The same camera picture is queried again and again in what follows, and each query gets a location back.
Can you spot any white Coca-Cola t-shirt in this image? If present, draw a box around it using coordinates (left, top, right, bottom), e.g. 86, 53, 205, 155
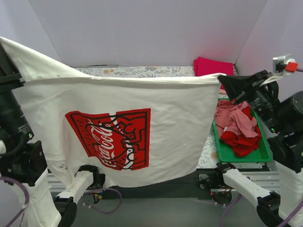
0, 38, 220, 187

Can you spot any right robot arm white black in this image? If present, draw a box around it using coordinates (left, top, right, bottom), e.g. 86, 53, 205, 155
214, 70, 303, 227

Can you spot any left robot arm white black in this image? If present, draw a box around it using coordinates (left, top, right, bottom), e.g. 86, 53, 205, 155
0, 38, 106, 227

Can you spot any crumpled pink t-shirt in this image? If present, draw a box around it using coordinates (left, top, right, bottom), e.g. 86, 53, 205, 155
214, 99, 258, 139

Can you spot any folded magenta t-shirt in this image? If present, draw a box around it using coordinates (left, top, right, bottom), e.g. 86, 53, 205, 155
193, 57, 234, 77

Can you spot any crumpled red t-shirt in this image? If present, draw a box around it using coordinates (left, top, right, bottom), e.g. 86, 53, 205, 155
220, 106, 263, 157

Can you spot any green plastic tray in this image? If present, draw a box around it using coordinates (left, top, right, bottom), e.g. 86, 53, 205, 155
213, 98, 272, 163

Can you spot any floral tablecloth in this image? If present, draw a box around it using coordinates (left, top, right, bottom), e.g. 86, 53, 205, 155
76, 66, 219, 169

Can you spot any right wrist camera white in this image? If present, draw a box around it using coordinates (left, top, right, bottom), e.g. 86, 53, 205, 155
261, 54, 303, 86

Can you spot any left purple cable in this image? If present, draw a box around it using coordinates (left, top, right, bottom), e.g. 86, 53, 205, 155
4, 177, 123, 227

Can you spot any purple cable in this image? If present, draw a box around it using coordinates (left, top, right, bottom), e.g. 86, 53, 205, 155
220, 67, 303, 227
4, 177, 123, 227

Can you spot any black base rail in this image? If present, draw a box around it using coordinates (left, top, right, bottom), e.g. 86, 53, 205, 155
47, 165, 240, 201

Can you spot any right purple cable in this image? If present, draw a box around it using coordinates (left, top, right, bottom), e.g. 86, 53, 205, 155
220, 67, 303, 227

